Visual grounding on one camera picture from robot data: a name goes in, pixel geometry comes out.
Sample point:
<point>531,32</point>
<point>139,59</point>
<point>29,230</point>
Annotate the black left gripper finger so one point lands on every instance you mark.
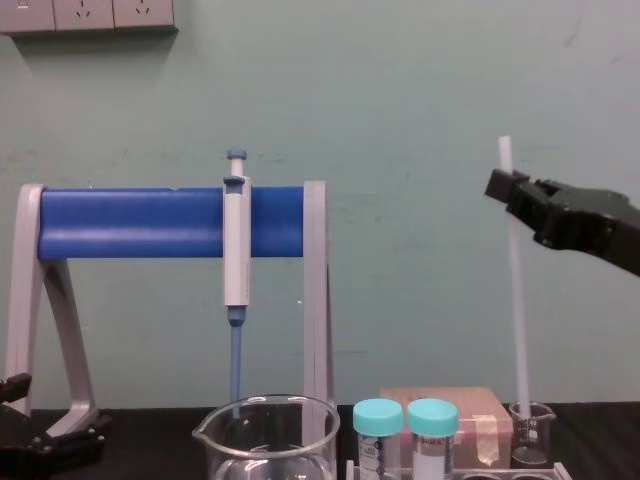
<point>14,392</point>
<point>70,434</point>

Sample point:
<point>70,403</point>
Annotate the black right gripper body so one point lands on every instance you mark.
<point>590,220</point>

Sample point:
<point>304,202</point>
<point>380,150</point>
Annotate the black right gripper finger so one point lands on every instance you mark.
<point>522,175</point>
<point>525,200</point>

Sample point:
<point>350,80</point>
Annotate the white stirring rod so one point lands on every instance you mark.
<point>517,280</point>

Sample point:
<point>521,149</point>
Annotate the large glass beaker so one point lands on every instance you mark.
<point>270,440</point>

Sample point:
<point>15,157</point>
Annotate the grey and blue pipette stand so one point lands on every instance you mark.
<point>130,225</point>

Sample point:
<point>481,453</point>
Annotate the brown cardboard box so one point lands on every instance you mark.
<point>480,410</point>

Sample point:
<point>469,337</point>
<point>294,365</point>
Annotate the small glass beaker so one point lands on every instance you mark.
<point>532,435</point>

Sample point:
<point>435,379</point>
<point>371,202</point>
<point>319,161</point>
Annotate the white and blue pipette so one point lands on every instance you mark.
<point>236,250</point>

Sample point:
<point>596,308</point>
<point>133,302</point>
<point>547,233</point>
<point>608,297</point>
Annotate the sample tube with teal cap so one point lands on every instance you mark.
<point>432,430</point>
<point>377,425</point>

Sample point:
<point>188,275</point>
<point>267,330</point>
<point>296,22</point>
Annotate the grey tube rack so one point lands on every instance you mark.
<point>515,473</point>

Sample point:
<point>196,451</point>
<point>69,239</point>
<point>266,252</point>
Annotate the grey wall socket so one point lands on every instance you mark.
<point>83,13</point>
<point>25,14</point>
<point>144,12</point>

